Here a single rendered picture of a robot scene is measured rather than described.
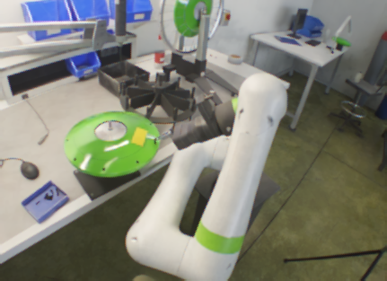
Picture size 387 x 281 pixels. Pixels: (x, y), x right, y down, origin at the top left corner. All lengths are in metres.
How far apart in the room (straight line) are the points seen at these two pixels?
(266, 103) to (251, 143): 0.08
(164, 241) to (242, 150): 0.29
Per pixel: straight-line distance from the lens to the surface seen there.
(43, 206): 0.86
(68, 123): 1.17
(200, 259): 0.59
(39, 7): 1.49
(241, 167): 0.51
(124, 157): 0.71
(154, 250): 0.61
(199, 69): 1.36
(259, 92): 0.50
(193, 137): 0.69
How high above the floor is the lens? 1.56
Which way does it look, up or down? 38 degrees down
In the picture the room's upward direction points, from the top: 9 degrees clockwise
